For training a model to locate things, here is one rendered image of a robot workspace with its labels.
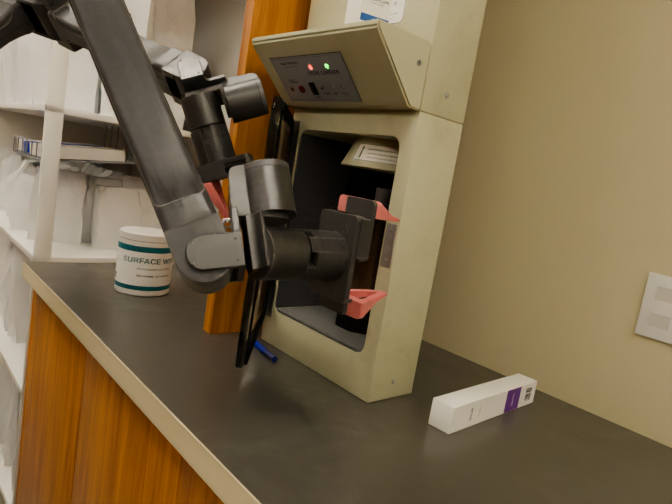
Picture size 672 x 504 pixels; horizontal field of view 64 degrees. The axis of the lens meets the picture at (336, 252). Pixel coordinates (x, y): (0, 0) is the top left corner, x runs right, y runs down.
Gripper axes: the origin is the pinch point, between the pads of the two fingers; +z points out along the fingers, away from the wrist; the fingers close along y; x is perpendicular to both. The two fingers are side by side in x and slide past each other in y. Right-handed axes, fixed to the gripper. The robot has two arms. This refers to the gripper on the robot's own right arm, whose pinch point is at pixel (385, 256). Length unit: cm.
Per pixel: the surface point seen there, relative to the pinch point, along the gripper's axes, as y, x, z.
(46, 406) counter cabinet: -57, 88, -15
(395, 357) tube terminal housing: -19.0, 9.1, 16.7
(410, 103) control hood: 21.3, 8.9, 9.5
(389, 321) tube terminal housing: -12.5, 9.0, 13.5
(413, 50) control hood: 28.5, 8.9, 8.1
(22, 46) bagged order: 38, 192, -7
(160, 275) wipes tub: -21, 74, 3
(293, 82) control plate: 24.1, 34.1, 6.0
